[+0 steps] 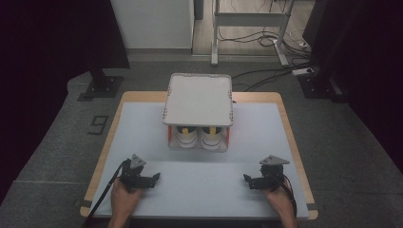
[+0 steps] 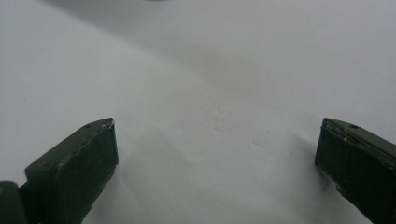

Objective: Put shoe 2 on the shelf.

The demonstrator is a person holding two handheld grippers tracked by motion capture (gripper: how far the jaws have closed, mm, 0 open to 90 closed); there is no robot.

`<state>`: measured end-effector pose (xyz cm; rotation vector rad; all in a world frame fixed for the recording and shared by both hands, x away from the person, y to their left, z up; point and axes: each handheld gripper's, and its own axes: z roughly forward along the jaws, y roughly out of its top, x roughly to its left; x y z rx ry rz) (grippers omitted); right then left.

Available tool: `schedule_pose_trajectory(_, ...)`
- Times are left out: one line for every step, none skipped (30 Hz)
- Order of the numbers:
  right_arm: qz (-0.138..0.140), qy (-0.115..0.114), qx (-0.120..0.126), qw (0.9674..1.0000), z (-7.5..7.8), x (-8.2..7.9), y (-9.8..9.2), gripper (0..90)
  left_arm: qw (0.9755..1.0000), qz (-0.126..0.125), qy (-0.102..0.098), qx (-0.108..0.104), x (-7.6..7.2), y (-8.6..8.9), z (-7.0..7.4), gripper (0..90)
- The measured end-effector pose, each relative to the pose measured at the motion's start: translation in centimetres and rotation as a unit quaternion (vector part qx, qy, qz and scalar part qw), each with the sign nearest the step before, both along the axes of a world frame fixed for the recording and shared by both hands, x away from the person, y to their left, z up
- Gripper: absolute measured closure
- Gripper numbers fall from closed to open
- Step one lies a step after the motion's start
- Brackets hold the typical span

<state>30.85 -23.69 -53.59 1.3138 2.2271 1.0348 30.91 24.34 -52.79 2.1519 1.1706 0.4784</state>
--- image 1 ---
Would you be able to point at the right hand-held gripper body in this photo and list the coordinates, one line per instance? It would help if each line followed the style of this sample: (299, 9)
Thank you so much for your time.
(273, 175)

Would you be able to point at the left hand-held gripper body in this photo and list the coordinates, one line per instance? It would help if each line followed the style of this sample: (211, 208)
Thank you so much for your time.
(133, 177)

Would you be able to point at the navy beige sneaker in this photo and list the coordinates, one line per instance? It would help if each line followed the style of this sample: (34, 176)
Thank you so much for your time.
(187, 137)

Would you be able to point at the white sneaker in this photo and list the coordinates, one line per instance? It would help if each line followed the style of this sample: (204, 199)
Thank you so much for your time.
(210, 138)

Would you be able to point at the white shoe rack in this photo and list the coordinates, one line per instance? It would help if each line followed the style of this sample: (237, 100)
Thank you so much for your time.
(199, 101)

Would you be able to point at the person's left hand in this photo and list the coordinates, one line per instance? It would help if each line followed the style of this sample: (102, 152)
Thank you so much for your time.
(123, 202)

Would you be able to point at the person's right hand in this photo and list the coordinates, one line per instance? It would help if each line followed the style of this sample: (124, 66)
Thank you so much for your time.
(280, 202)

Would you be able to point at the grey tape piece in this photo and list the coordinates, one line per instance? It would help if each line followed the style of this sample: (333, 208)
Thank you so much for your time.
(312, 206)
(86, 204)

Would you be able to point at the white table mat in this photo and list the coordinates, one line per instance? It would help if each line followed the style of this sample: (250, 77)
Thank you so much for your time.
(202, 183)

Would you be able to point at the black stand base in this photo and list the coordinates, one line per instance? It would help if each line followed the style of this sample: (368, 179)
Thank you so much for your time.
(316, 87)
(106, 87)

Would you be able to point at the white power strip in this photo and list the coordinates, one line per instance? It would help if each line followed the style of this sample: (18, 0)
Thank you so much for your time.
(302, 72)

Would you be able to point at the white plug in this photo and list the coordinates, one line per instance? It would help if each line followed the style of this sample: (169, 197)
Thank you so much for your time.
(303, 44)

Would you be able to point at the white cabinet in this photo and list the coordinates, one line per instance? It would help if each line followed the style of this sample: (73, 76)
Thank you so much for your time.
(153, 23)

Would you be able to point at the black curtain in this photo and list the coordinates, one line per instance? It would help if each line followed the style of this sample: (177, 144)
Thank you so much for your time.
(364, 47)
(47, 38)

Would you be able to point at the grey metal stand frame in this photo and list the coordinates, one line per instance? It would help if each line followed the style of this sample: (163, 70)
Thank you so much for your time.
(250, 19)

